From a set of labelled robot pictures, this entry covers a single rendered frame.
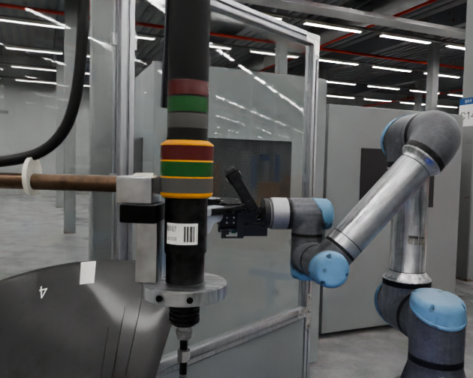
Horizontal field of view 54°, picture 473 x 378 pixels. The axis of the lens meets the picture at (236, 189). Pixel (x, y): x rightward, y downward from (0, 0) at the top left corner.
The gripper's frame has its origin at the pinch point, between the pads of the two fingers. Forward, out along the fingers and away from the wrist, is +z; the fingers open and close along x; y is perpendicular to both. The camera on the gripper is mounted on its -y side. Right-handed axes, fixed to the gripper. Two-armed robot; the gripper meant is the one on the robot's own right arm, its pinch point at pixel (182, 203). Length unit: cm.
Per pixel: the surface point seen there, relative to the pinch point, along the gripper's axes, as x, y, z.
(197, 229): -69, -14, 2
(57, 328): -57, 1, 15
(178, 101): -68, -24, 3
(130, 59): 17.7, -32.7, 13.1
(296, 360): 54, 74, -47
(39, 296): -54, -1, 18
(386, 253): 290, 113, -204
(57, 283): -52, -2, 16
